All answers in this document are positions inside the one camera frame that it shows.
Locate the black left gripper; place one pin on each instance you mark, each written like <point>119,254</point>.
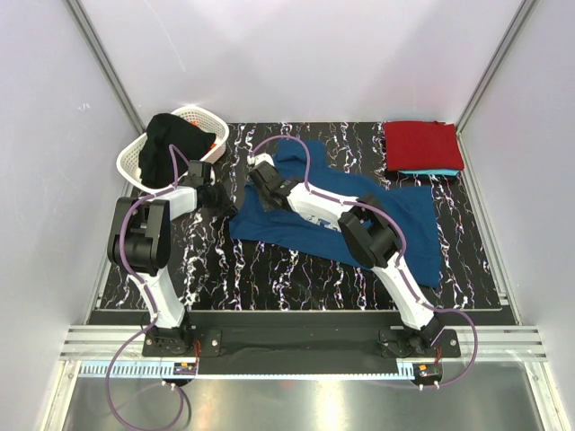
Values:
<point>226,208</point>

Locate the black t shirt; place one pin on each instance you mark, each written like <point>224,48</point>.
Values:
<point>155,160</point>

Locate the blue printed t shirt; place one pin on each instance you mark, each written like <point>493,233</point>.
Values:
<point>412,208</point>

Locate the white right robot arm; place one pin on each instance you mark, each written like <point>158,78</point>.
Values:
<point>373,238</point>

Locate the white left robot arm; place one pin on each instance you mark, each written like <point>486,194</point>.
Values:
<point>140,241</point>

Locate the orange t shirt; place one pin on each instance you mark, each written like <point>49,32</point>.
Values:
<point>202,139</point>

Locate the white plastic laundry basket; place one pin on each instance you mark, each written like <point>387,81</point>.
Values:
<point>127,161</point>

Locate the teal folded t shirt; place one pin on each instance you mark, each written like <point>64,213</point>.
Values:
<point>432,172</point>

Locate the red folded t shirt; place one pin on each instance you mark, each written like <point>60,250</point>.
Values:
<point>413,145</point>

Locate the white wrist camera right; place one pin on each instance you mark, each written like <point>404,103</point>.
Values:
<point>255,159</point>

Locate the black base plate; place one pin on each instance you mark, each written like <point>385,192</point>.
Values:
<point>299,364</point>

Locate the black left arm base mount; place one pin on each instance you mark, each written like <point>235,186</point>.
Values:
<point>185,341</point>

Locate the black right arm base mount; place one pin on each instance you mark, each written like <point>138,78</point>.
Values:
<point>432,341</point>

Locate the aluminium frame rail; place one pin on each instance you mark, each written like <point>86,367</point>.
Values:
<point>485,343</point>

